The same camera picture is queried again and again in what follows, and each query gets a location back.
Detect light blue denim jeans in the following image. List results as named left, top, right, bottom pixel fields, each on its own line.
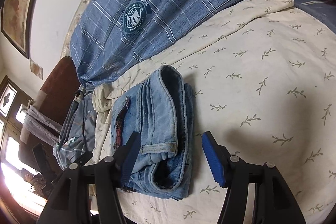
left=111, top=65, right=194, bottom=200

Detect wooden framed window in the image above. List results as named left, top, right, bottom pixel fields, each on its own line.
left=1, top=76, right=36, bottom=174

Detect dark brown headboard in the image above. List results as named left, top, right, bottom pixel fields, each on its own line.
left=18, top=56, right=80, bottom=174

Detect cream leaf-print quilt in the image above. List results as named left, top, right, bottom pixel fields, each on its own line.
left=93, top=0, right=335, bottom=223

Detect framed wall map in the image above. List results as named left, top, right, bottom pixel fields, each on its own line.
left=1, top=0, right=36, bottom=59

